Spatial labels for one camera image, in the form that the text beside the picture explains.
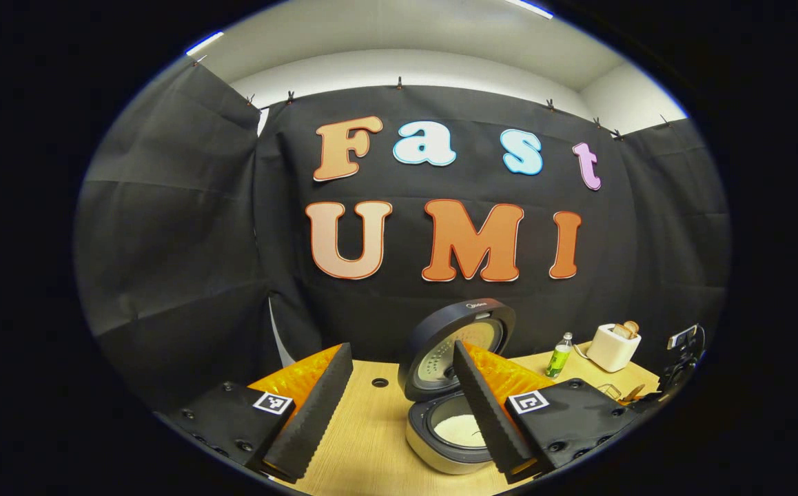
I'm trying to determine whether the green label plastic bottle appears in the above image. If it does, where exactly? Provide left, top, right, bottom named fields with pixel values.
left=545, top=332, right=574, bottom=380

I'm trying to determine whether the ceiling light strip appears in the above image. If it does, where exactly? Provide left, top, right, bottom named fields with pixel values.
left=185, top=31, right=225, bottom=56
left=506, top=0, right=553, bottom=19

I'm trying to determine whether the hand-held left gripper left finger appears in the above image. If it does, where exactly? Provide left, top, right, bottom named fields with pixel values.
left=165, top=342, right=355, bottom=484

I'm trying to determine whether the black backdrop cloth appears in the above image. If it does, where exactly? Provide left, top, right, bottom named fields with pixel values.
left=74, top=56, right=730, bottom=414

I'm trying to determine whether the dark grey rice cooker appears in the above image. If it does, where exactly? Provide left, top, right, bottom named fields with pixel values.
left=397, top=298, right=517, bottom=476

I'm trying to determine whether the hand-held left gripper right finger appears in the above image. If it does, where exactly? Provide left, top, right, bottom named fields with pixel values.
left=452, top=339, right=641, bottom=484

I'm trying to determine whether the white toaster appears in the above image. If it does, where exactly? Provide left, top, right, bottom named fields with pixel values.
left=585, top=324, right=642, bottom=373

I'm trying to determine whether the white rice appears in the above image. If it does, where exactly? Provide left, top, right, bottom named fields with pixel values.
left=433, top=413, right=488, bottom=450

